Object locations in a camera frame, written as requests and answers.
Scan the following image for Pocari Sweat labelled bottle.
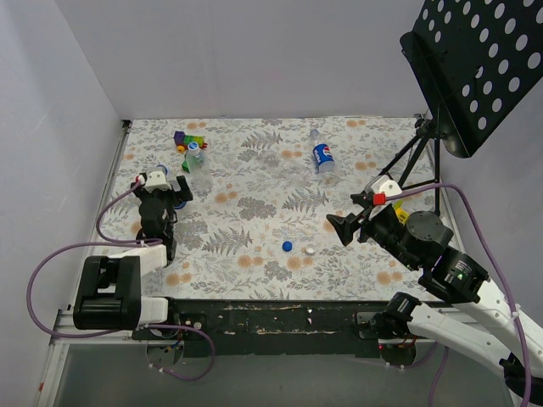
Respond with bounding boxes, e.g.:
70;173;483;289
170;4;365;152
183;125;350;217
157;164;193;209

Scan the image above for clear unlabelled plastic bottle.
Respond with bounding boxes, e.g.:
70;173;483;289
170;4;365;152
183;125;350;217
187;148;212;193

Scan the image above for Pepsi bottle blue label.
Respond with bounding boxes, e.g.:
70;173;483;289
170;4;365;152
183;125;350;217
310;129;336;175

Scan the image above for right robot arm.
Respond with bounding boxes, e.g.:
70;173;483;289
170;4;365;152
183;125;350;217
327;205;542;406

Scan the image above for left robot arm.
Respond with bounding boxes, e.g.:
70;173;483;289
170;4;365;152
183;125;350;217
73;170;193;339

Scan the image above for yellow green toy block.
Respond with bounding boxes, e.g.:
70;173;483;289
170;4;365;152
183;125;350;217
394;201;410;225

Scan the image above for green blue toy figure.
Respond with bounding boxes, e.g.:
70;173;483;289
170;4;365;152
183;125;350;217
182;154;190;173

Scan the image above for colourful toy block train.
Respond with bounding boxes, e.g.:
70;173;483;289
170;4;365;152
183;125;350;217
173;131;208;153

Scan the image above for black music stand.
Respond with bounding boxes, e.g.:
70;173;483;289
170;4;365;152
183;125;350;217
377;0;543;217

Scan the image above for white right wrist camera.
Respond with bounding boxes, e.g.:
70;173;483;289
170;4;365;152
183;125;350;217
364;175;402;216

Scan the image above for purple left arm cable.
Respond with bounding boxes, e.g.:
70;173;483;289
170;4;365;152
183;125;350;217
25;180;216;382

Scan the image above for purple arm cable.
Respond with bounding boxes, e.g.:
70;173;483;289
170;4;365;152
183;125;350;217
25;180;216;382
383;182;532;407

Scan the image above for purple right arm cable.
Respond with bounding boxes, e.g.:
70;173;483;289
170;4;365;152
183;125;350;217
383;182;532;407

